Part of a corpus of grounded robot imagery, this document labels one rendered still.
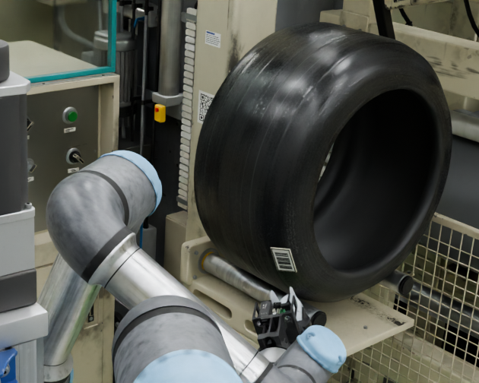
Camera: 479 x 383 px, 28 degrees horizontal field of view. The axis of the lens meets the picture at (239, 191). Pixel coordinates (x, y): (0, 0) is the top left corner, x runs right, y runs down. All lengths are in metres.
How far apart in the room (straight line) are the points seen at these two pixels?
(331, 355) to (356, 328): 0.72
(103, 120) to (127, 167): 0.82
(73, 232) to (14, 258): 0.19
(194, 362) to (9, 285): 0.36
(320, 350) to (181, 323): 0.50
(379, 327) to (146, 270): 0.92
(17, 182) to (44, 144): 1.07
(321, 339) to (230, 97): 0.60
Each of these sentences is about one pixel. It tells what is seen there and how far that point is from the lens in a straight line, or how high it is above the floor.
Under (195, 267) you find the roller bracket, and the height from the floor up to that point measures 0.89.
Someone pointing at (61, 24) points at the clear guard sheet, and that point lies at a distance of 2.12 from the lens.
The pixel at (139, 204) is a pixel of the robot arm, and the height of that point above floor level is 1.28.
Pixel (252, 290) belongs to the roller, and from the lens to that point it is 2.02.
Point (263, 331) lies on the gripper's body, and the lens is 1.61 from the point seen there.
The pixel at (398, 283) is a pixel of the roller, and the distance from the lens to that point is 2.11.
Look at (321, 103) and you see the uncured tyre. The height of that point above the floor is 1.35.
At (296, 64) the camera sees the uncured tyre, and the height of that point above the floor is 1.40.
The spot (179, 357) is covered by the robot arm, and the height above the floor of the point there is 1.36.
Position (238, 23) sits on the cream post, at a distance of 2.04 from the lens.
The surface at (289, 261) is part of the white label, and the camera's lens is 1.80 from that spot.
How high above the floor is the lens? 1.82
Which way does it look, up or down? 21 degrees down
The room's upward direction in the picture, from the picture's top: 4 degrees clockwise
